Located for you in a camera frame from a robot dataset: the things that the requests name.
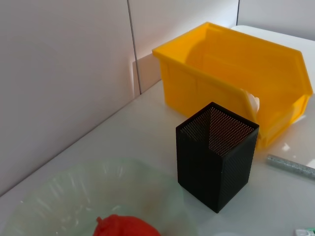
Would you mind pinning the white paper ball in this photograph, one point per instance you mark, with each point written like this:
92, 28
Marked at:
254, 102

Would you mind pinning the red pepper toy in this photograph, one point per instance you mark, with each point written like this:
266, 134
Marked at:
125, 226

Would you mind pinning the grey metal pen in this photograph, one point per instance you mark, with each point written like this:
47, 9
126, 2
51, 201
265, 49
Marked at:
290, 166

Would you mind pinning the black mesh pen holder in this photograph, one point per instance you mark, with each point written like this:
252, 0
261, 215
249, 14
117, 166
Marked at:
204, 172

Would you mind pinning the wavy green glass fruit plate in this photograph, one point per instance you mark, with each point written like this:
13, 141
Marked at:
73, 191

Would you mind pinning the yellow plastic bin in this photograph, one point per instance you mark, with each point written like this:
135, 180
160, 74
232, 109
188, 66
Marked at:
221, 73

